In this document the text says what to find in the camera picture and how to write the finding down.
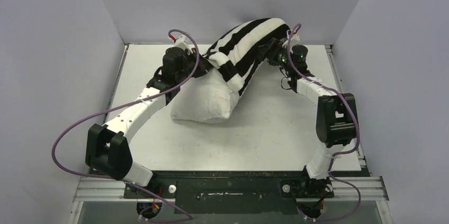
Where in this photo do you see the white pillow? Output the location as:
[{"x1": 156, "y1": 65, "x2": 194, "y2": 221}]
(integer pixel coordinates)
[{"x1": 170, "y1": 70, "x2": 239, "y2": 123}]

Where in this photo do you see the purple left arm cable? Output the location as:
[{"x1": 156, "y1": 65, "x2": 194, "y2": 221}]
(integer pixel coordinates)
[{"x1": 50, "y1": 29, "x2": 202, "y2": 177}]

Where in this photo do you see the black white striped pillowcase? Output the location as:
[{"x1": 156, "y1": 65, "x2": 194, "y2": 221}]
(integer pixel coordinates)
[{"x1": 202, "y1": 17, "x2": 290, "y2": 96}]

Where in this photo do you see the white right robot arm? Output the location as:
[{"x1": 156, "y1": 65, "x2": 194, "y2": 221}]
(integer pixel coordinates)
[{"x1": 259, "y1": 39, "x2": 357, "y2": 196}]

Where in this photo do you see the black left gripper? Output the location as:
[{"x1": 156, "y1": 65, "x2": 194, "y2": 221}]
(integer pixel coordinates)
[{"x1": 176, "y1": 48, "x2": 215, "y2": 83}]

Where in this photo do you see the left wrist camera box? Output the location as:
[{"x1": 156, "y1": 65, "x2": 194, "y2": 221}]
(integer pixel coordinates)
[{"x1": 168, "y1": 33, "x2": 192, "y2": 52}]

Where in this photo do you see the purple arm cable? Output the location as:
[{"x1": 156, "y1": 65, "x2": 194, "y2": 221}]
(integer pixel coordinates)
[
  {"x1": 285, "y1": 23, "x2": 363, "y2": 181},
  {"x1": 50, "y1": 29, "x2": 202, "y2": 177}
]

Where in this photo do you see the black metal base rail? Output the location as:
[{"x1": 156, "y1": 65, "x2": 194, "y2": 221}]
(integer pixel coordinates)
[{"x1": 76, "y1": 169, "x2": 388, "y2": 224}]

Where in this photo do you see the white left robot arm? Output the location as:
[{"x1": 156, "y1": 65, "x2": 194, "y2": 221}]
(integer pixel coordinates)
[{"x1": 85, "y1": 47, "x2": 212, "y2": 198}]

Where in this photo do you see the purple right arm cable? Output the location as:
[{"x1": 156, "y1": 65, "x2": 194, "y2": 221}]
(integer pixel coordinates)
[{"x1": 285, "y1": 23, "x2": 363, "y2": 181}]

